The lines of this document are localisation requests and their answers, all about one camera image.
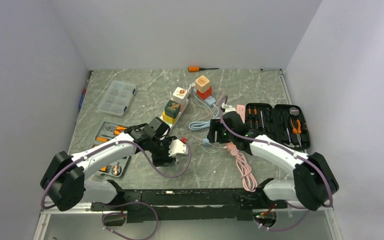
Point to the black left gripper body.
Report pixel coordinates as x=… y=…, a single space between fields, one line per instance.
x=160 y=150

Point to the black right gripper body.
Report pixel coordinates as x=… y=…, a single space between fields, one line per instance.
x=223 y=135

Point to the light blue charger plug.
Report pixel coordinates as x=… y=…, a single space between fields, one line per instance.
x=206 y=143

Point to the small pink plug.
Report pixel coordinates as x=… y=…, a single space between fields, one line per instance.
x=230 y=146

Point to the pink round plug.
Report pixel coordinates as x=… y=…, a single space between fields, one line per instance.
x=233 y=151

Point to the light blue power strip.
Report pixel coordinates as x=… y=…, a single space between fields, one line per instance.
x=210 y=102

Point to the pink power strip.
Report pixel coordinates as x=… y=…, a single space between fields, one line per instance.
x=241 y=110

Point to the red cube adapter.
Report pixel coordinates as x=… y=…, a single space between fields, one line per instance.
x=206 y=94

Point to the white cube charger with picture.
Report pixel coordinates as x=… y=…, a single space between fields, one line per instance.
x=180 y=95

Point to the peach cube charger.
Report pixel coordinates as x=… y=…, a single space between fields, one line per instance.
x=202 y=84

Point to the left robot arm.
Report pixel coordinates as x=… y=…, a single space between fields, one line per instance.
x=66 y=182

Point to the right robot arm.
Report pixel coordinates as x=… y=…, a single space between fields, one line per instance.
x=313 y=183

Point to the yellow cube adapter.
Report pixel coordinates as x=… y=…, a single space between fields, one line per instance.
x=169 y=120

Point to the dark green cube charger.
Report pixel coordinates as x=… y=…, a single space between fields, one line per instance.
x=172 y=108

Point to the grey open tool case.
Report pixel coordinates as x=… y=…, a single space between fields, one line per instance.
x=117 y=168

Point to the clear plastic screw organizer box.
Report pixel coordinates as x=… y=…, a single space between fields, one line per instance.
x=117 y=98

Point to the orange screwdriver at back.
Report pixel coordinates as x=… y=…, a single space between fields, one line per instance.
x=192 y=69

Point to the black open tool case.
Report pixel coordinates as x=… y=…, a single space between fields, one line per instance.
x=274 y=121

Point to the long nose orange pliers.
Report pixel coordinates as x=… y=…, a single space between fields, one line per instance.
x=296 y=129

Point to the blue red pen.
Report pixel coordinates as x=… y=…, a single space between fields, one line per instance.
x=82 y=96

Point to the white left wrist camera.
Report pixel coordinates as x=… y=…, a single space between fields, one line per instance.
x=177 y=147

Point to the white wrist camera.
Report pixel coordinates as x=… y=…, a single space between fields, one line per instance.
x=227 y=108
x=177 y=147

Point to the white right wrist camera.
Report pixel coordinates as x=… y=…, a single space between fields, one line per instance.
x=227 y=108

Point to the orange handled combination pliers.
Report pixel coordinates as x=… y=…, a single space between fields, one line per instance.
x=116 y=130

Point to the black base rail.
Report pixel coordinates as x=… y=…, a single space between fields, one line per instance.
x=190 y=204

